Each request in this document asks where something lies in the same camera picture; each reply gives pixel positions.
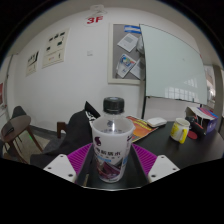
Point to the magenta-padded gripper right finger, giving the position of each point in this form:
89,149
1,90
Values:
162,166

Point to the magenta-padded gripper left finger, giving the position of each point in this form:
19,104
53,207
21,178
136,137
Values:
61,165

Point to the clear bottle with black cap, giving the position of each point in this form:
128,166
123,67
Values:
111,146

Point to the brown wooden chair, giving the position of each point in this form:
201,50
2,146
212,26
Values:
60,128

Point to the black backpack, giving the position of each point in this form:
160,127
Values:
78,131

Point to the flat round red coaster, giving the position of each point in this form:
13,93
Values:
192,135

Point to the colourful orange magazine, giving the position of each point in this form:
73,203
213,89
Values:
141,128

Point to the black and red tool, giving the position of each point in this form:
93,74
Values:
197,126

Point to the white blue purple cardboard box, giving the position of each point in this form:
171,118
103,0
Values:
206,118

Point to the dark chair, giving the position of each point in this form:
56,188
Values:
18,111

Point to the large whiteboard on stand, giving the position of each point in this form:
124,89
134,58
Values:
170,63

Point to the framed notice board with papers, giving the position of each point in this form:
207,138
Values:
125,50

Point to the small white wall poster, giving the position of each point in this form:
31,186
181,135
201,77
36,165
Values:
32,63

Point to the large white wall poster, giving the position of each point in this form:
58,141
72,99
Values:
55,48

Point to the red wall sign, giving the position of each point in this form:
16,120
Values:
94,20

